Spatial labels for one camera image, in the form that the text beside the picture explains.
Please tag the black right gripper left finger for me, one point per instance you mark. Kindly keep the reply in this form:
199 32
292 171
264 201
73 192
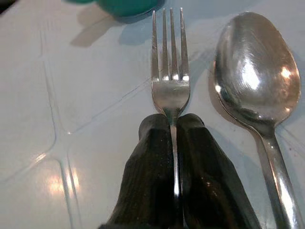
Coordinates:
145 171

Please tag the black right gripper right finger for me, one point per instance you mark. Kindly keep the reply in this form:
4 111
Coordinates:
205 176

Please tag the silver metal fork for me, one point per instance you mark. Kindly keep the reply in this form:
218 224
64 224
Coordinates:
170 93

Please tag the silver metal spoon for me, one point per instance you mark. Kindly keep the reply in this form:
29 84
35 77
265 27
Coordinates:
256 76

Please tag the teal green plastic cup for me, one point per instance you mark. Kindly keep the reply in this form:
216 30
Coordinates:
124 6

